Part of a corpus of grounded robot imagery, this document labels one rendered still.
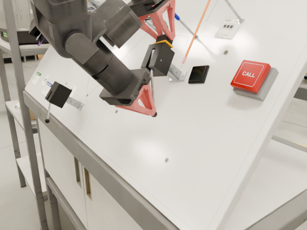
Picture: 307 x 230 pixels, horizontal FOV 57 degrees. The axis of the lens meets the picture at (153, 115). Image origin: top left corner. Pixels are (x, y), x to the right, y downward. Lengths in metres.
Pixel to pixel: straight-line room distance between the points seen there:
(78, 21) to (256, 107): 0.31
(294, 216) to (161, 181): 0.31
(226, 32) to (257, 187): 0.39
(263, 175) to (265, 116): 0.37
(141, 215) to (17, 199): 1.71
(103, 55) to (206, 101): 0.21
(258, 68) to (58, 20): 0.31
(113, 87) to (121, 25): 0.11
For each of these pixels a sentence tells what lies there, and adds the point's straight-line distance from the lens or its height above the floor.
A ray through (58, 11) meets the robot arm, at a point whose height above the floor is 1.21.
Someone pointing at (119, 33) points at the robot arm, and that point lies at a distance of 0.48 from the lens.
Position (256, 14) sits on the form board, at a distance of 0.62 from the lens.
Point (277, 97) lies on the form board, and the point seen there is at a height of 1.08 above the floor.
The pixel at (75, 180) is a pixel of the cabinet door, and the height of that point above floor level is 0.63.
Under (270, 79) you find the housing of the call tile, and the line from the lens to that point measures 0.50.
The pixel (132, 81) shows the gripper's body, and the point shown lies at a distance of 0.51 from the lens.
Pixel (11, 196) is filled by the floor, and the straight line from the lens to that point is 2.28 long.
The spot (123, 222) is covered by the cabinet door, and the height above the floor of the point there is 0.69.
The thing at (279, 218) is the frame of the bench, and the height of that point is 0.80.
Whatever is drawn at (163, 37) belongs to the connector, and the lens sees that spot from 0.61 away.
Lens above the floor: 1.21
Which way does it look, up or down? 20 degrees down
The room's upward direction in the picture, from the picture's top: straight up
